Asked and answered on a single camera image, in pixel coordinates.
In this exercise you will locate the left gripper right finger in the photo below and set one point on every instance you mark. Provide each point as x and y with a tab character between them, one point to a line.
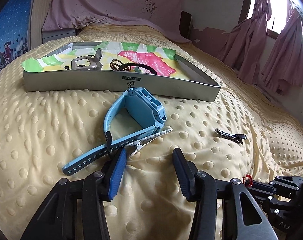
242	218

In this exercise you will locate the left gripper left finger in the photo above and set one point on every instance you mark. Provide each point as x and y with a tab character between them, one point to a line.
56	217

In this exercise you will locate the silver metal hair clip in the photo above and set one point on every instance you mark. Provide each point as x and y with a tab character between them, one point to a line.
134	147

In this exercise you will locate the black hair clip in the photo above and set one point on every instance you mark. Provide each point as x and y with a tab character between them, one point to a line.
237	138

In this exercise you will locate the yellow dotted blanket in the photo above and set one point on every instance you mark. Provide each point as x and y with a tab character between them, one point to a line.
40	132

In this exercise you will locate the pink curtain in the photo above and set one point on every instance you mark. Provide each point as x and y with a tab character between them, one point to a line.
284	67
246	43

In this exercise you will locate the grey cardboard box tray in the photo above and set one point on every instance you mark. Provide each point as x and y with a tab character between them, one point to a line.
200	86

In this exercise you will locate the light blue smart watch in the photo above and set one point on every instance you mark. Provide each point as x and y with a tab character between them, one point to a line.
136	114

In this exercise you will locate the thin metal bangle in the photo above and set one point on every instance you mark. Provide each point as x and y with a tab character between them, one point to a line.
116	65

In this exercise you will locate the colourful painted paper lining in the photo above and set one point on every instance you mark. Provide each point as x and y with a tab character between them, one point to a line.
161	60

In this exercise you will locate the grey bedside cabinet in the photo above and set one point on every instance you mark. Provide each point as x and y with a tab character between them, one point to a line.
57	34

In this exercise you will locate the blue patterned wardrobe cover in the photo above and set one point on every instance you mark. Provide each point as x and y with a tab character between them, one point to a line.
14	21

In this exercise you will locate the pink sheet over headboard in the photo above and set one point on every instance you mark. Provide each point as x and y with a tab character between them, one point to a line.
162	15

